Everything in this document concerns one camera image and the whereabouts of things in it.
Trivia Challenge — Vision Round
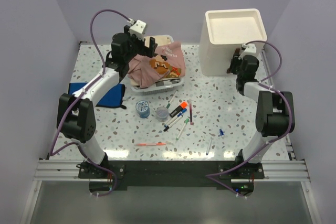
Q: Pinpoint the orange pen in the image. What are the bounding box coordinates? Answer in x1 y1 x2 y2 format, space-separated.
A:
136 143 166 147

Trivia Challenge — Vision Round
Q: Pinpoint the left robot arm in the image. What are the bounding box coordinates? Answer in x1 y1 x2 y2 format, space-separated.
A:
57 20 157 178

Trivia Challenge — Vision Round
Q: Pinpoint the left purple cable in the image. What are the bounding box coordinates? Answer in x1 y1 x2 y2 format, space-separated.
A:
49 10 133 197

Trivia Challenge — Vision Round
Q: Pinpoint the green capped white marker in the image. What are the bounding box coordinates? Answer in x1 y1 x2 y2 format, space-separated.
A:
166 90 178 109

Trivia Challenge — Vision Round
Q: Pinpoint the aluminium rail frame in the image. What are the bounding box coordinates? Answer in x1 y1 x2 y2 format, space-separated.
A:
23 45 316 223

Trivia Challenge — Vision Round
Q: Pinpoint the white slim pen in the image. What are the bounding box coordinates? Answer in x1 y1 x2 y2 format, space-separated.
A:
206 138 213 155

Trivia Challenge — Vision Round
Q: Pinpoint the white drawer cabinet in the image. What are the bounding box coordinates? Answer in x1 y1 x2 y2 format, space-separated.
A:
198 8 267 76

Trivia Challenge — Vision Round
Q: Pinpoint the brown top drawer handle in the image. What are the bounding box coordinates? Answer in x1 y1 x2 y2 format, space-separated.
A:
234 48 240 55

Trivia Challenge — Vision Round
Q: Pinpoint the clear plastic cup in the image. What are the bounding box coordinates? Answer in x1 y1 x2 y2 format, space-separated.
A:
155 106 169 122

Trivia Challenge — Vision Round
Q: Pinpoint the blue round tin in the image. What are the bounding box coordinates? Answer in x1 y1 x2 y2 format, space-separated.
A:
135 100 150 118

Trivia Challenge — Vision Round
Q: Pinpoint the green tipped white marker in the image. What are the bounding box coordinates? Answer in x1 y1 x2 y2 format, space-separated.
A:
175 118 190 141

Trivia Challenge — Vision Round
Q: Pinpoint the blue capped white marker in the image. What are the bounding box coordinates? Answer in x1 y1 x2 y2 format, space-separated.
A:
165 112 183 127

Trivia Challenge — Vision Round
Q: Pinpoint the pink printed t-shirt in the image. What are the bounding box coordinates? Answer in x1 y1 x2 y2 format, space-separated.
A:
128 41 186 88

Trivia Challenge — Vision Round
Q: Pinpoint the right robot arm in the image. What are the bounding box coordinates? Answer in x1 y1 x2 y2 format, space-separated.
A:
227 53 295 178

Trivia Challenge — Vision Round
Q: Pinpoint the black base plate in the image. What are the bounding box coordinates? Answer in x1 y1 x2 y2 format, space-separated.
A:
78 159 264 191

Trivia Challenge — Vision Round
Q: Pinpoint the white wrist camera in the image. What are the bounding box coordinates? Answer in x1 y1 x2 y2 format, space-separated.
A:
238 43 257 59
128 19 147 35

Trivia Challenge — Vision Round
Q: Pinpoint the blue binder clip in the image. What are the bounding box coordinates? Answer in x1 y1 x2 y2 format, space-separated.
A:
219 129 225 138

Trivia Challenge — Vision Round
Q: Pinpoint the magenta pen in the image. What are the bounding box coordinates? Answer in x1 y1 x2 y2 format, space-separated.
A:
188 99 194 125

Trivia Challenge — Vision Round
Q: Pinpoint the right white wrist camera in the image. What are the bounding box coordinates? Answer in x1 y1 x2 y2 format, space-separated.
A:
238 43 257 59

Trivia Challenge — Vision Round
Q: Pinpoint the orange black highlighter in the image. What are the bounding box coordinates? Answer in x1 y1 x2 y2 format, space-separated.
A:
170 102 188 118

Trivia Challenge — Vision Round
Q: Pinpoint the white laundry basket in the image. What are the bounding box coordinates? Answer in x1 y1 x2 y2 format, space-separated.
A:
127 34 184 97

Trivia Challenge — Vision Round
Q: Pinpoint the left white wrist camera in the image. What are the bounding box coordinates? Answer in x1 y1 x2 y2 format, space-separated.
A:
128 19 147 35

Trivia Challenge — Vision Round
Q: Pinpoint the blue cloth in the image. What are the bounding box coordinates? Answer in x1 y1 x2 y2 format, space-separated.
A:
68 82 127 109

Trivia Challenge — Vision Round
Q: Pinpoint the black capped white marker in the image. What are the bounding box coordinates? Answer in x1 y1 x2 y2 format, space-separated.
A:
163 115 184 132

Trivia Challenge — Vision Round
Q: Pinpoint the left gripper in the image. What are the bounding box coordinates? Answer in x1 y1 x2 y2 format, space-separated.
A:
124 26 157 63

